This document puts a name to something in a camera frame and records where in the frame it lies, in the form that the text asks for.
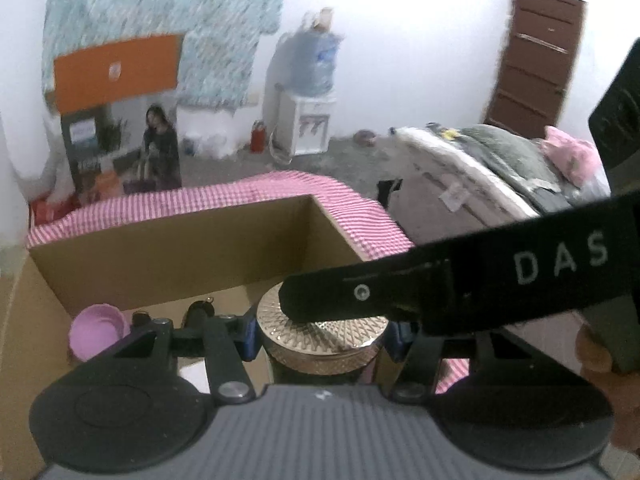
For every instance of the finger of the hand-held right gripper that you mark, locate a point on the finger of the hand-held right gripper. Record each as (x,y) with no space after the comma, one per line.
(340,292)

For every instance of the small yellow toy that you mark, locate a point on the small yellow toy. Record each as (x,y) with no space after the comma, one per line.
(450,134)

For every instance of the red bottle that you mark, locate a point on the red bottle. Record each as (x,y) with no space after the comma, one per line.
(257,137)

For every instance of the blue water jug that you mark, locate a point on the blue water jug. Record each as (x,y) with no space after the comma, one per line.
(312,60)

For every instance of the red snack packet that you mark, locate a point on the red snack packet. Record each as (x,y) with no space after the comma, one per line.
(47,210)

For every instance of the grey green blanket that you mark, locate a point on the grey green blanket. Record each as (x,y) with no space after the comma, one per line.
(510,150)

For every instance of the purple plastic lid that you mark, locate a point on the purple plastic lid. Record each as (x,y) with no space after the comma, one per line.
(95,332)

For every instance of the black cylinder tube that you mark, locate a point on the black cylinder tube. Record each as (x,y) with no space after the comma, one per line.
(141,317)

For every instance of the person's right hand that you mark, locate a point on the person's right hand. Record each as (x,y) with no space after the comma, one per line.
(592,352)

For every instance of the orange printed carton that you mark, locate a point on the orange printed carton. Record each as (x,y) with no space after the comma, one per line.
(115,67)

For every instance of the brown cardboard box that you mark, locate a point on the brown cardboard box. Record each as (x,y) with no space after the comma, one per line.
(175,255)

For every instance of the black object on floor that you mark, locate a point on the black object on floor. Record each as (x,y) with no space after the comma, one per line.
(389,191)

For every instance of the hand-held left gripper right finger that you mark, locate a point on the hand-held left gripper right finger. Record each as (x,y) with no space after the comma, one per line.
(400,340)

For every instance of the white water dispenser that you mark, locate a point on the white water dispenser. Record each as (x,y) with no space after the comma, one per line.
(305,130)

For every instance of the gold lidded glass jar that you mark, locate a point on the gold lidded glass jar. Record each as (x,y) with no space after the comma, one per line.
(320,345)

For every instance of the brown door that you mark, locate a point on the brown door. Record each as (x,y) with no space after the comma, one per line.
(535,60)

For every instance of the bed with blankets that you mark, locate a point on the bed with blankets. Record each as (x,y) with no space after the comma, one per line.
(465,170)

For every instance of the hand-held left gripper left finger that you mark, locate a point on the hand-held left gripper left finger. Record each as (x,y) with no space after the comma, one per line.
(248,337)

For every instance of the white curtain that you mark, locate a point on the white curtain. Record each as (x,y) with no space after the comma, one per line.
(25,160)

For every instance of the patterned blue curtain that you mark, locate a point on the patterned blue curtain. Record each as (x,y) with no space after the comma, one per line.
(200,10)

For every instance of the white plastic bag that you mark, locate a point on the white plastic bag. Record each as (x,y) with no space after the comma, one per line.
(207,146)

